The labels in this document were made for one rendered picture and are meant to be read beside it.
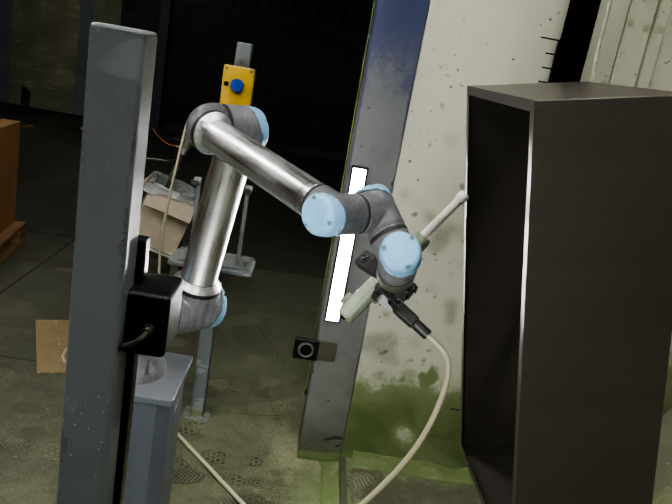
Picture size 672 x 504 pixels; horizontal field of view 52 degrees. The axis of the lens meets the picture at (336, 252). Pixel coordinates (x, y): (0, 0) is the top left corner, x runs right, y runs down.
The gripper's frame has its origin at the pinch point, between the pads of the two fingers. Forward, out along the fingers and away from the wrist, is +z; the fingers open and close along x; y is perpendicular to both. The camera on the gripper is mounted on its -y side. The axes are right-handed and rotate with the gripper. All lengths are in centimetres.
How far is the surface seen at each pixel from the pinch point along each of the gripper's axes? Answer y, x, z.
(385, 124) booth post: -51, 61, 48
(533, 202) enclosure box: 15.5, 27.3, -38.7
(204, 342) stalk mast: -60, -39, 120
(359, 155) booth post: -51, 48, 54
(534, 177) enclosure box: 12, 30, -42
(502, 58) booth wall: -34, 104, 34
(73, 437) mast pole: 3, -60, -101
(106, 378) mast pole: 2, -53, -105
